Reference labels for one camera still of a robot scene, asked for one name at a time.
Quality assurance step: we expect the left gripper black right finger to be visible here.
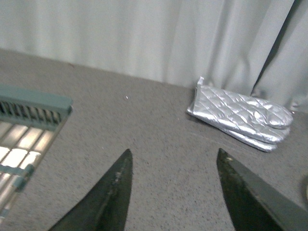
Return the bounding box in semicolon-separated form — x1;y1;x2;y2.
217;148;308;231

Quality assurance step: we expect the upper silver quilted oven mitt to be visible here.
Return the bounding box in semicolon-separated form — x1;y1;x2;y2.
187;77;293;129

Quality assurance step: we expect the silver quilted oven mitt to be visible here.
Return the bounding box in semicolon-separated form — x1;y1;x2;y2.
191;114;290;153
187;77;293;129

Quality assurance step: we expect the green slatted dish rack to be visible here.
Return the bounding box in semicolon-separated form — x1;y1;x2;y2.
0;84;73;221

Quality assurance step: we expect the grey-white curtain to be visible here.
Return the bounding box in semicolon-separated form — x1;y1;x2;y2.
0;0;308;112

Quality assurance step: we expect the lower silver quilted oven mitt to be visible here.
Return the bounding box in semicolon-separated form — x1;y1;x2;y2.
191;114;290;153

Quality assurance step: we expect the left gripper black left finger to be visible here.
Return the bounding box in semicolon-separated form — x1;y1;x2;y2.
50;149;133;231

